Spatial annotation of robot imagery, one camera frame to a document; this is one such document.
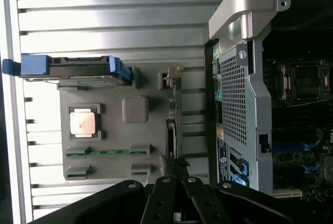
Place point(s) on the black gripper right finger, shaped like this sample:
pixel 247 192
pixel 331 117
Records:
pixel 205 203

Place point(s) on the metal CPU socket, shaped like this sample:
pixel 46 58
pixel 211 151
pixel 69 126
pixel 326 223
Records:
pixel 307 80

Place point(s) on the blue card retention clip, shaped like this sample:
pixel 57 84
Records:
pixel 239 179
pixel 244 168

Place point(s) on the green motherboard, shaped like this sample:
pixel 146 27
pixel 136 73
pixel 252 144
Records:
pixel 291 119

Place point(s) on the hard disk with blue carrier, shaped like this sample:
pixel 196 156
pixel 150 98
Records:
pixel 33 65

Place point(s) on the green RAM stick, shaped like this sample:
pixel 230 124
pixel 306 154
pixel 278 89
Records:
pixel 109 152

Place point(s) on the silver CPU chip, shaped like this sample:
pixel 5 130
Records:
pixel 82 124

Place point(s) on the grey printed parts rack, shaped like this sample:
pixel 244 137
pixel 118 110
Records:
pixel 112 135

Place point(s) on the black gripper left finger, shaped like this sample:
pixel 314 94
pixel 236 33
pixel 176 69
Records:
pixel 161 203

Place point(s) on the grey metal PC case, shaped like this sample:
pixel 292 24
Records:
pixel 257 104

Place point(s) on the blue expansion slot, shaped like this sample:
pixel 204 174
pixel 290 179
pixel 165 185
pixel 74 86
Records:
pixel 291 146

